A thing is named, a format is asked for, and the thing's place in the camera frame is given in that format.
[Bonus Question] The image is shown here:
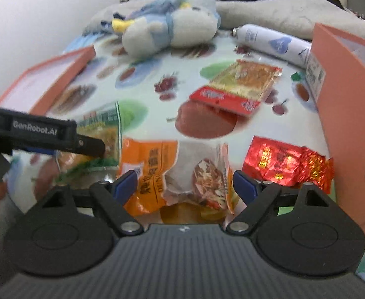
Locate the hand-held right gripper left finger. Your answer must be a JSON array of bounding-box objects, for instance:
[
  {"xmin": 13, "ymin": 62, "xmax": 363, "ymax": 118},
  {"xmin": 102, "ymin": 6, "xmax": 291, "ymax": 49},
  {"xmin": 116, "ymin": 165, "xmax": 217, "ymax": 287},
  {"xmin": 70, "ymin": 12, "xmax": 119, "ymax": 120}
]
[{"xmin": 40, "ymin": 171, "xmax": 143, "ymax": 236}]

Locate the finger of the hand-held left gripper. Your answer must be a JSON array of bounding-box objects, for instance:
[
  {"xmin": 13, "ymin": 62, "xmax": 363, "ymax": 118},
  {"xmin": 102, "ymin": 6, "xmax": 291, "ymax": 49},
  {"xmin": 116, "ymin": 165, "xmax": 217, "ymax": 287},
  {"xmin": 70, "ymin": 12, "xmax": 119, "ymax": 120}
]
[{"xmin": 76, "ymin": 134, "xmax": 106, "ymax": 159}]

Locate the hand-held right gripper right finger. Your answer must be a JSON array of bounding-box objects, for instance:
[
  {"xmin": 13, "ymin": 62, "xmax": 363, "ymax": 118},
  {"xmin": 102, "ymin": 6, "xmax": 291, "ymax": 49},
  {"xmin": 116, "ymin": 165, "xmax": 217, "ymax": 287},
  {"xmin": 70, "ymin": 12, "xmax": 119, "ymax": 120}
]
[{"xmin": 226, "ymin": 171, "xmax": 332, "ymax": 235}]

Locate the green snack packet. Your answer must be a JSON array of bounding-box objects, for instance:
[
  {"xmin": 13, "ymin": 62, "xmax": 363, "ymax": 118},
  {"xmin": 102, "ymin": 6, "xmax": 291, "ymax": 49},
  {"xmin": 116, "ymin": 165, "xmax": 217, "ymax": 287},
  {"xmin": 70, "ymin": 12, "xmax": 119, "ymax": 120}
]
[{"xmin": 55, "ymin": 101, "xmax": 122, "ymax": 185}]

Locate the orange snack packet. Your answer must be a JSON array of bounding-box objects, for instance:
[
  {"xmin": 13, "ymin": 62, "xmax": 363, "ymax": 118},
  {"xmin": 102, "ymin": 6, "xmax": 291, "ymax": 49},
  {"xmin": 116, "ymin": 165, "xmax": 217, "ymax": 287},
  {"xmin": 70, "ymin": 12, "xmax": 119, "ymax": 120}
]
[{"xmin": 119, "ymin": 138, "xmax": 235, "ymax": 216}]

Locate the deep orange cardboard box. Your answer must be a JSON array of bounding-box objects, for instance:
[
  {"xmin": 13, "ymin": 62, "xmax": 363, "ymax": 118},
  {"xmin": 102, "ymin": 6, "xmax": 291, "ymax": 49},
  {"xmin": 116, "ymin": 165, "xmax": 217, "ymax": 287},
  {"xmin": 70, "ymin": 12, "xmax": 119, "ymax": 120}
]
[{"xmin": 305, "ymin": 23, "xmax": 365, "ymax": 235}]

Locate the red foil packet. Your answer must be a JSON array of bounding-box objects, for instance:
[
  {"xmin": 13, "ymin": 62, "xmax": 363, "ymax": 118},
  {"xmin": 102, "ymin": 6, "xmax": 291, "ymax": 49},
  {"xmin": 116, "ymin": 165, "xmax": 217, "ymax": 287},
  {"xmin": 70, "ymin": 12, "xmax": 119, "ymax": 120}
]
[
  {"xmin": 242, "ymin": 135, "xmax": 306, "ymax": 189},
  {"xmin": 298, "ymin": 146, "xmax": 335, "ymax": 194}
]

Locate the shallow orange box lid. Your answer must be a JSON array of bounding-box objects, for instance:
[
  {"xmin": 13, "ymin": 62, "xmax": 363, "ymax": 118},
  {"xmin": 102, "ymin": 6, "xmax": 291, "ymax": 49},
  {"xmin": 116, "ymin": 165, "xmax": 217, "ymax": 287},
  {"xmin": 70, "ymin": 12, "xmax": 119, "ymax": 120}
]
[{"xmin": 0, "ymin": 45, "xmax": 96, "ymax": 116}]

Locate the fruit printed mat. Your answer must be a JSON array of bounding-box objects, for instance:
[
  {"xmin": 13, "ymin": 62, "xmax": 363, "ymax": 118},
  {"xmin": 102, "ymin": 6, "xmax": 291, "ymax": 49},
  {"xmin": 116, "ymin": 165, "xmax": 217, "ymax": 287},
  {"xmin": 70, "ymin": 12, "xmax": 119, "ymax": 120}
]
[{"xmin": 6, "ymin": 26, "xmax": 337, "ymax": 225}]

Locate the red yellow snack packet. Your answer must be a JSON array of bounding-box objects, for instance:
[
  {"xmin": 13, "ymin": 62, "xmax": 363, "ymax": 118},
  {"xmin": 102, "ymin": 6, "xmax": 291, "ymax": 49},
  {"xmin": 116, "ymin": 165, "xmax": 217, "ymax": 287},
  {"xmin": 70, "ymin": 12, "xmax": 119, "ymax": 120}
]
[{"xmin": 189, "ymin": 59, "xmax": 283, "ymax": 117}]

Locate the blue white plush toy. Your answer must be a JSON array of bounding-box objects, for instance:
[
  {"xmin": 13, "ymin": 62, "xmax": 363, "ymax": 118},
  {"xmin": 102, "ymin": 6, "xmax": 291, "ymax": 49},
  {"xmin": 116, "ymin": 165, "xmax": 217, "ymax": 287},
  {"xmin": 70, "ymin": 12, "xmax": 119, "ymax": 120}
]
[{"xmin": 83, "ymin": 0, "xmax": 222, "ymax": 57}]

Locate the white spray bottle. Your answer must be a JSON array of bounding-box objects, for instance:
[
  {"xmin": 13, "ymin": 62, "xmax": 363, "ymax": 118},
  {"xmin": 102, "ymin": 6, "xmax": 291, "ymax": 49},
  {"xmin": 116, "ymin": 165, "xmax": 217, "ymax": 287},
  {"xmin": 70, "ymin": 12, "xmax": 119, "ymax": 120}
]
[{"xmin": 232, "ymin": 24, "xmax": 313, "ymax": 69}]

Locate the grey duvet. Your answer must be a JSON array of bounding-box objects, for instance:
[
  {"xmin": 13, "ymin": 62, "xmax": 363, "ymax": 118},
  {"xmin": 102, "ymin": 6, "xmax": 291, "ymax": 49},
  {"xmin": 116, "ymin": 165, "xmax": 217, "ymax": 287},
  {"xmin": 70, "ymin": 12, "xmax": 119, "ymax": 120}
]
[{"xmin": 83, "ymin": 0, "xmax": 365, "ymax": 46}]

